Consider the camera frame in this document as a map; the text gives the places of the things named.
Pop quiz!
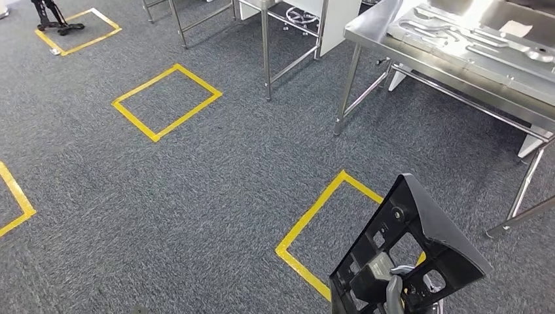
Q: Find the black plastic bracket part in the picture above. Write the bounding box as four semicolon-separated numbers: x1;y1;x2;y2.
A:
329;173;494;314

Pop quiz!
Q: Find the stainless steel workbench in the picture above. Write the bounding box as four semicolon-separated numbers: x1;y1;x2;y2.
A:
332;0;555;240

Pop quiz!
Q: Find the stainless steel side table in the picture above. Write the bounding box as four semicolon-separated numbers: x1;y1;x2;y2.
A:
234;0;331;102

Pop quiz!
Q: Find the chrome chair base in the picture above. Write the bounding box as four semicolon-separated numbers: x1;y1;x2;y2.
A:
285;6;321;32

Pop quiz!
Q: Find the stamped metal panel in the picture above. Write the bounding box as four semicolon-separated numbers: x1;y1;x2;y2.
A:
386;2;555;109

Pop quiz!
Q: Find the black wheeled stand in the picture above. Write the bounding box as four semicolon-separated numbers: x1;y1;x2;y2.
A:
30;0;86;37

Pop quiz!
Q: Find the white paper sheet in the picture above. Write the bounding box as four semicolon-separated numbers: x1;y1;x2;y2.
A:
498;19;533;39

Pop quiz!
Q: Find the steel frame table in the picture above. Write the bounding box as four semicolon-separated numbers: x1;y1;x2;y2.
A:
142;0;238;50

